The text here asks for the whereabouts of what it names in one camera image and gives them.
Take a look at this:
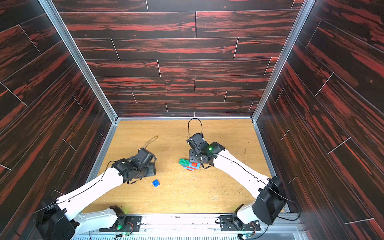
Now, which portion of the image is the light blue lego front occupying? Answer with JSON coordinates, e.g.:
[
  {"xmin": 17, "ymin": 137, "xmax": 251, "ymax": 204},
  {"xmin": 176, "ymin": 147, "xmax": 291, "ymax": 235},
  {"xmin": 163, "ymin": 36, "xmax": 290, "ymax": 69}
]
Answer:
[{"xmin": 181, "ymin": 163, "xmax": 201, "ymax": 171}]

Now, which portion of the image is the green long lego brick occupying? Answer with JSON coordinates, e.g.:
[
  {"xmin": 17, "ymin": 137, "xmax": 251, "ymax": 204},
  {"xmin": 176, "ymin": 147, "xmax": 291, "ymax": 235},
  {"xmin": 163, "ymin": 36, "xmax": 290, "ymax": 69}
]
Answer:
[{"xmin": 179, "ymin": 159, "xmax": 190, "ymax": 167}]

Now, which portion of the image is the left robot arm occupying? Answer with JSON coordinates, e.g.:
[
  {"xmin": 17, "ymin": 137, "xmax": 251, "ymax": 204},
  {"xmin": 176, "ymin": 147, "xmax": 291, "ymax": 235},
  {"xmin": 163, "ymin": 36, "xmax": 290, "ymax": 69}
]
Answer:
[{"xmin": 36, "ymin": 148, "xmax": 157, "ymax": 240}]

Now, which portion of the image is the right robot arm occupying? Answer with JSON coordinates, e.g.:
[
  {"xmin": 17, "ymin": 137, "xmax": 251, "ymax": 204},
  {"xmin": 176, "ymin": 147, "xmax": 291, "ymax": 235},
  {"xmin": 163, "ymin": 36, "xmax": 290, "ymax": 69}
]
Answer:
[{"xmin": 187, "ymin": 133, "xmax": 288, "ymax": 226}]

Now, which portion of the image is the small blue lego left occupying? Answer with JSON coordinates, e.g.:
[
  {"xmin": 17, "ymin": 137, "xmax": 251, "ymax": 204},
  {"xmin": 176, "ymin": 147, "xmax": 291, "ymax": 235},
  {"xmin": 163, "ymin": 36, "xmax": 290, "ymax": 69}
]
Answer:
[{"xmin": 152, "ymin": 180, "xmax": 160, "ymax": 188}]

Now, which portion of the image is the right camera cable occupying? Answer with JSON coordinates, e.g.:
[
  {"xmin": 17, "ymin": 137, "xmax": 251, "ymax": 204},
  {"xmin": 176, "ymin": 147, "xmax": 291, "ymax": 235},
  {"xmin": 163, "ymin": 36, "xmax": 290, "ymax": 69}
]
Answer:
[{"xmin": 187, "ymin": 117, "xmax": 204, "ymax": 139}]

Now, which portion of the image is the camera cable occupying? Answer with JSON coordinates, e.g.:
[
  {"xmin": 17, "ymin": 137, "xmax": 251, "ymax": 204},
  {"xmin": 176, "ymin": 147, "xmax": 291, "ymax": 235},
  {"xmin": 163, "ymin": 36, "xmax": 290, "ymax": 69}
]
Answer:
[
  {"xmin": 187, "ymin": 117, "xmax": 204, "ymax": 139},
  {"xmin": 142, "ymin": 135, "xmax": 159, "ymax": 150}
]

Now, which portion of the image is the left camera cable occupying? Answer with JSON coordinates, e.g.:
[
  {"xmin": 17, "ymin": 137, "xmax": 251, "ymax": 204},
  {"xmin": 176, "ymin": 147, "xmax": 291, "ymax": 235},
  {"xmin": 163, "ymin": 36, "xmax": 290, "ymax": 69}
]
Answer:
[{"xmin": 142, "ymin": 135, "xmax": 159, "ymax": 150}]

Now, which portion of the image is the aluminium front rail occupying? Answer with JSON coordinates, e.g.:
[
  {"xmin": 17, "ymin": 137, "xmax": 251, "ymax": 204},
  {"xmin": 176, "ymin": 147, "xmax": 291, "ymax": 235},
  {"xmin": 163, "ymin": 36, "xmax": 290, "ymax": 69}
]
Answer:
[{"xmin": 75, "ymin": 214, "xmax": 310, "ymax": 240}]

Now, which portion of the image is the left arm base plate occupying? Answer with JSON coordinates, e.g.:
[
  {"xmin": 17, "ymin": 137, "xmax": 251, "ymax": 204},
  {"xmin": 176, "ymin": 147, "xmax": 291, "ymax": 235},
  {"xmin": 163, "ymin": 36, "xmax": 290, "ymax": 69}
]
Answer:
[{"xmin": 99, "ymin": 215, "xmax": 142, "ymax": 233}]

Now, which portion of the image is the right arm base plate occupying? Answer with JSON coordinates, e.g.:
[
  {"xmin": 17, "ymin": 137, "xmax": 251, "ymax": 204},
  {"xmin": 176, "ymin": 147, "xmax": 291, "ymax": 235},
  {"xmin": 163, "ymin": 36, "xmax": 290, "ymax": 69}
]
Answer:
[{"xmin": 215, "ymin": 214, "xmax": 261, "ymax": 232}]

